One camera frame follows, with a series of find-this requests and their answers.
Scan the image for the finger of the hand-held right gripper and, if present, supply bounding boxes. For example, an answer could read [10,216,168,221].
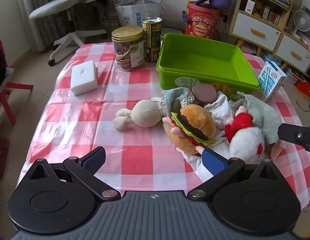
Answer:
[277,123,310,152]

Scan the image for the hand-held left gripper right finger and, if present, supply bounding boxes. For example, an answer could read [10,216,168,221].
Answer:
[186,148,282,200]

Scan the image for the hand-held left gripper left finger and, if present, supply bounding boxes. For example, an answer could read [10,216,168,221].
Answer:
[27,146,122,202]

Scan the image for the red white plush toy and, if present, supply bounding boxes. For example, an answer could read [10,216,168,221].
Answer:
[224,105,265,161]

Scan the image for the grey-green fluffy plush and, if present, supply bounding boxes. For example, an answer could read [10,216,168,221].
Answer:
[229,91,287,162]

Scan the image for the hamburger plush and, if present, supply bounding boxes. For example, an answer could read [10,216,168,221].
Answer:
[162,104,217,155]

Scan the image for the white sock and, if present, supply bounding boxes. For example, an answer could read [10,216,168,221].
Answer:
[204,91,233,128]

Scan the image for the cream rabbit doll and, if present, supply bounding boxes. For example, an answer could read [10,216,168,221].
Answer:
[113,87,195,132]

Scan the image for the green plastic bin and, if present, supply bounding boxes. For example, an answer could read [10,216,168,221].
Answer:
[156,32,260,100]

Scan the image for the orange box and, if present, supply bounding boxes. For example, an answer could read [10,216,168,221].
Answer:
[295,80,310,100]

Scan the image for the blue white milk carton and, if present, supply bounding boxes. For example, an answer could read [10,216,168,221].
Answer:
[256,60,288,102]

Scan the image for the white foam box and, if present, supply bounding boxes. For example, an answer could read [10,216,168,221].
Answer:
[70,60,99,96]

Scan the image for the red stool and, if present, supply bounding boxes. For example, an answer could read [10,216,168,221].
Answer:
[0,39,34,127]

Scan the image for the gold-lid cookie jar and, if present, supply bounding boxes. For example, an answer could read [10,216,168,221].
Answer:
[111,26,145,72]

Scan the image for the wooden shelf cabinet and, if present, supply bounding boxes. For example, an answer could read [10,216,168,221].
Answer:
[229,0,310,74]

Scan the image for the white desk fan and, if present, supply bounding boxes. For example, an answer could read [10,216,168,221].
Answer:
[292,10,310,40]

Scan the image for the yellow black drink can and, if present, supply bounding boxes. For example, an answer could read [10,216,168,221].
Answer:
[142,17,162,63]

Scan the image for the red snack bucket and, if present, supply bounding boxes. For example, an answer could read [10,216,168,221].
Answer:
[185,1,222,40]

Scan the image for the grey office chair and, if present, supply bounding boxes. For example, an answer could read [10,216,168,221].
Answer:
[29,0,108,67]

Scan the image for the white paper bag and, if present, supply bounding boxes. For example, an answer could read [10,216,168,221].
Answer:
[114,0,168,30]

